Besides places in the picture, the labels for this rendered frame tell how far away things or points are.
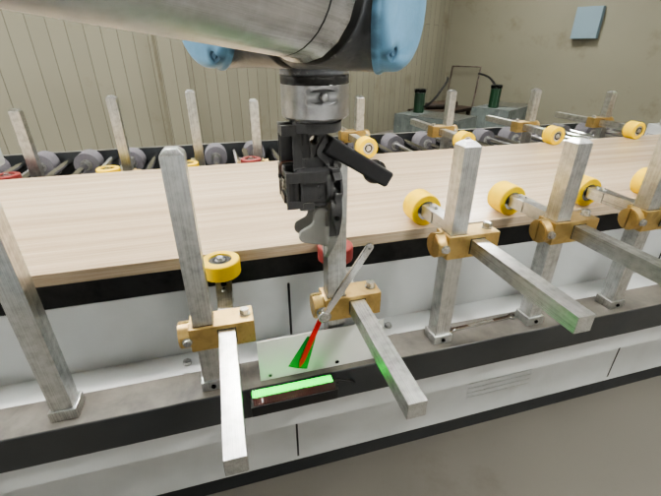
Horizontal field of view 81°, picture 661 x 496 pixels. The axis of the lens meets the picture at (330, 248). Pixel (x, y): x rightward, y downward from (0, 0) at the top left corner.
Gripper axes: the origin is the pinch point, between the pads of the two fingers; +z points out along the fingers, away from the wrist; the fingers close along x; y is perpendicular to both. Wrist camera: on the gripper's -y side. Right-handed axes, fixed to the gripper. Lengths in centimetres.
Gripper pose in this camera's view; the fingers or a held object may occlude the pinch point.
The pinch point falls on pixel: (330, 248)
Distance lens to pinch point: 62.7
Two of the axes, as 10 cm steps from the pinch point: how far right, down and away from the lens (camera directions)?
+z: 0.0, 8.9, 4.6
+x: 2.7, 4.4, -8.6
